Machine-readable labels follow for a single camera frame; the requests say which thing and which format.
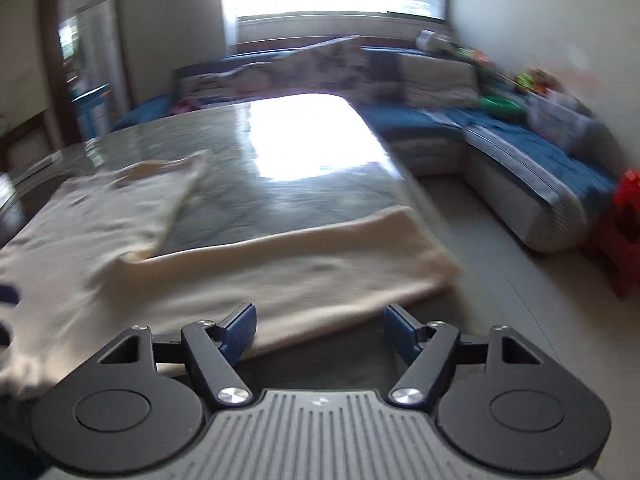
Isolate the red plastic stool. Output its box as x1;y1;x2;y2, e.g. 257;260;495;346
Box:
584;169;639;299

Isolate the butterfly cushion left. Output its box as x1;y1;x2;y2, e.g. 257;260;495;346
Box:
178;62;294;105

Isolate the grey quilted star table cover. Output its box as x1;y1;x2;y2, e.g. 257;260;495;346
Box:
2;94;452;387

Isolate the cream knit garment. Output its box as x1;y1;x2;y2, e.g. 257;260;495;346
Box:
1;152;460;400

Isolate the plush toys pile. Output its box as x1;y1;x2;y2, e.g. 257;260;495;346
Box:
454;47;561;96

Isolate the butterfly cushion right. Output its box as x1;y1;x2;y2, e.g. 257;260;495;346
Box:
271;36;372;104

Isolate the green plastic basin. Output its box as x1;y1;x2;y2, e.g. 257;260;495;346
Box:
480;96;525;122

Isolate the clear plastic storage box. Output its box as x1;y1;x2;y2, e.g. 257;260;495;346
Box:
526;93;600;156

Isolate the blue white small cabinet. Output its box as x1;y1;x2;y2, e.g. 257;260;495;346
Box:
72;84;112;141

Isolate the panda plush toy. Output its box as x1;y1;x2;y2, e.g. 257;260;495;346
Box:
416;29;454;54

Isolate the beige plain cushion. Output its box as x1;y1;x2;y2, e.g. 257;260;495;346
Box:
399;54;480;110

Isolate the blue corner sofa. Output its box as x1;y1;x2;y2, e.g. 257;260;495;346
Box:
115;44;616;254

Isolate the magenta cloth on sofa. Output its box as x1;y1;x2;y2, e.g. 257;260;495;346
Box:
170;98;204;116

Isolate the butterfly cushion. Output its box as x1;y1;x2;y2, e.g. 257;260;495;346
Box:
271;36;372;104
178;62;294;105

